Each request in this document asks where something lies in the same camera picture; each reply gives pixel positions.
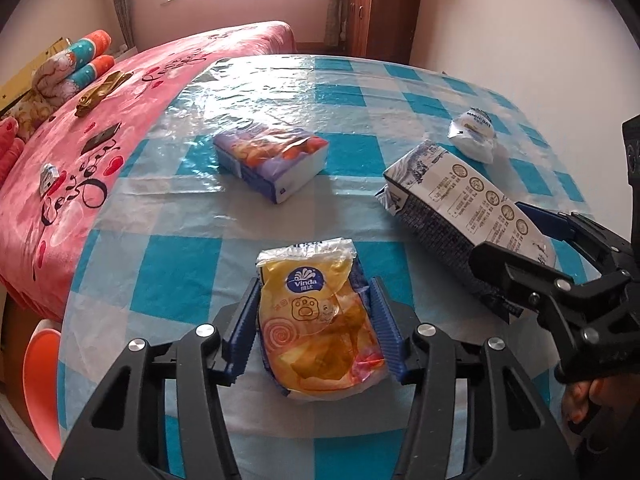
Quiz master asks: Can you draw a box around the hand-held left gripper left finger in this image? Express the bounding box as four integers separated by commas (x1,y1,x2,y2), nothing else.
52,276,262,480

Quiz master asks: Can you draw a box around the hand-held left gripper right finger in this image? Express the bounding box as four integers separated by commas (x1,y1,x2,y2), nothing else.
367,276,566,480

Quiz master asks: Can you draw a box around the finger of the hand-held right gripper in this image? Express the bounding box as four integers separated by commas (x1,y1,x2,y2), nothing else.
515,201,635,281
467,241,601,356

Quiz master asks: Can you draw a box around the yellow tissue packet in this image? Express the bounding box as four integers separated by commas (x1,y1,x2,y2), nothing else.
256,237,390,401

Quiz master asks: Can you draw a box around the person's right hand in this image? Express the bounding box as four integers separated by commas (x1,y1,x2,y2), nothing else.
560,376,640,436

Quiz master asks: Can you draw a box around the blue checkered plastic tablecloth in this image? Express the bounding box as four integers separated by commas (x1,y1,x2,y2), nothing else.
55,54,601,480

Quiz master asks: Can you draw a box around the small white snack packet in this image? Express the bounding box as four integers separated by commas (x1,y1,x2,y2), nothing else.
446,107,497,163

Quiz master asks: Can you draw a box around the blue orange tissue pack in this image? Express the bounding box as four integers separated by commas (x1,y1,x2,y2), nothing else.
212,119,330,205

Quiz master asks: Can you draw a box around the orange plastic chair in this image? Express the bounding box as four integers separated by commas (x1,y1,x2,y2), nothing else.
22,329,63,461

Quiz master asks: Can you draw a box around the pink printed bed blanket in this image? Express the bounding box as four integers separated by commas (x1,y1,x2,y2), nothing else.
0,21,297,321

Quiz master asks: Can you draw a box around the black smartphone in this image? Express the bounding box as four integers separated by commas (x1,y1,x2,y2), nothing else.
81,122,122,155

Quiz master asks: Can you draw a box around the small silver packet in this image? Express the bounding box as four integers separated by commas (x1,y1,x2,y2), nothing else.
39,162,62,198

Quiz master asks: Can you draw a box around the brown wooden cabinet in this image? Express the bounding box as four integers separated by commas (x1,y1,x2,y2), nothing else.
345,0,426,63

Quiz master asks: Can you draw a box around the gold crumpled cloth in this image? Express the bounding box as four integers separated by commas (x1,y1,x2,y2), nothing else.
74,71,133,118

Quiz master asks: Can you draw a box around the patterned curtain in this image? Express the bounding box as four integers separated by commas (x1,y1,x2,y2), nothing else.
324,0,351,53

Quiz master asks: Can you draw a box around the beige floral quilt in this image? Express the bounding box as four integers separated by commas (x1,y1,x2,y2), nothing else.
12,91,56,141

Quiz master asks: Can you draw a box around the folded floral quilt orange teal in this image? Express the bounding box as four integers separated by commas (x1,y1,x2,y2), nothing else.
32,30,117,108

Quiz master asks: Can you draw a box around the yellow bed headboard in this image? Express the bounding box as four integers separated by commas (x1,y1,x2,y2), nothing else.
0,37,71,111

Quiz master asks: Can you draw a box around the grey curtain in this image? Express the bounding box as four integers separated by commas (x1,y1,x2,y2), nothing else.
107,0,136,53

